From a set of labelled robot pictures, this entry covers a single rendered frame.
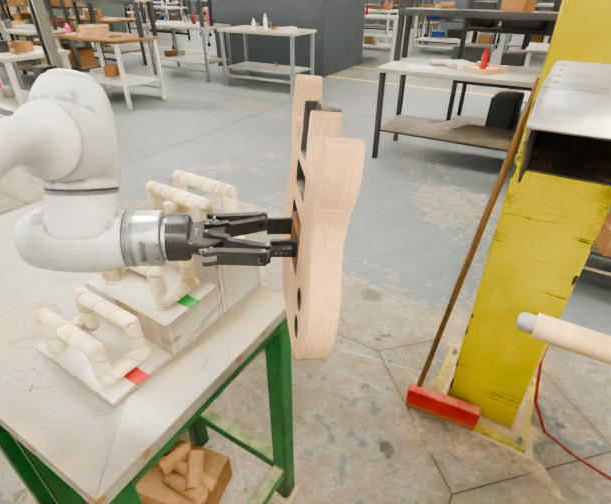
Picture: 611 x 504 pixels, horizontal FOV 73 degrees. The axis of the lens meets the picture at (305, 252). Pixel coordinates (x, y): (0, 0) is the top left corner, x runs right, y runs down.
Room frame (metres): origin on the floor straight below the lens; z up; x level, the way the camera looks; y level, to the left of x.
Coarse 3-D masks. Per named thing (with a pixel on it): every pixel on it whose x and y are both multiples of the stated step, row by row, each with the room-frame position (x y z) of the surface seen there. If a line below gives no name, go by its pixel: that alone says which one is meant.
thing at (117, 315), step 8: (80, 288) 0.70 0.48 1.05; (72, 296) 0.69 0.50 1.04; (80, 296) 0.68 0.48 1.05; (88, 296) 0.68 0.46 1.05; (96, 296) 0.68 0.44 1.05; (88, 304) 0.66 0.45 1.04; (96, 304) 0.65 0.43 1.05; (104, 304) 0.65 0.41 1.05; (112, 304) 0.65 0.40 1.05; (96, 312) 0.65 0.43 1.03; (104, 312) 0.63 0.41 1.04; (112, 312) 0.63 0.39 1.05; (120, 312) 0.63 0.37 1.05; (128, 312) 0.63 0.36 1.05; (112, 320) 0.62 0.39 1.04; (120, 320) 0.61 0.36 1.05; (128, 320) 0.61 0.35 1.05; (136, 320) 0.61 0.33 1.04; (128, 328) 0.60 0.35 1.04
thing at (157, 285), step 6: (150, 276) 0.66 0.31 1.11; (156, 276) 0.66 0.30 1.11; (162, 276) 0.68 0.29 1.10; (150, 282) 0.66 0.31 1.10; (156, 282) 0.66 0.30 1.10; (162, 282) 0.67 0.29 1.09; (150, 288) 0.67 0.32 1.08; (156, 288) 0.66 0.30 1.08; (162, 288) 0.67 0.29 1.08; (156, 294) 0.66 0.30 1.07; (162, 294) 0.67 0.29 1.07; (156, 300) 0.66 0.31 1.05; (156, 306) 0.66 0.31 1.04
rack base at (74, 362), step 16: (96, 336) 0.67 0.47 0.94; (112, 336) 0.67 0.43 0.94; (48, 352) 0.62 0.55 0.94; (64, 352) 0.62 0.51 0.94; (80, 352) 0.62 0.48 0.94; (112, 352) 0.62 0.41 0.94; (128, 352) 0.62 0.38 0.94; (160, 352) 0.62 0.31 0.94; (64, 368) 0.58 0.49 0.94; (80, 368) 0.58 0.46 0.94; (144, 368) 0.58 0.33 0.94; (96, 384) 0.54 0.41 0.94; (128, 384) 0.54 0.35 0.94; (112, 400) 0.50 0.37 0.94
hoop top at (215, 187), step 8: (176, 176) 0.96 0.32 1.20; (184, 176) 0.94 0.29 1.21; (192, 176) 0.94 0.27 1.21; (200, 176) 0.93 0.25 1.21; (184, 184) 0.95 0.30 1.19; (192, 184) 0.92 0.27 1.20; (200, 184) 0.91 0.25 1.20; (208, 184) 0.90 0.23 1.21; (216, 184) 0.89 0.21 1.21; (224, 184) 0.89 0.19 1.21; (216, 192) 0.88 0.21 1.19; (224, 192) 0.87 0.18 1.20; (232, 192) 0.87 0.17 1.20
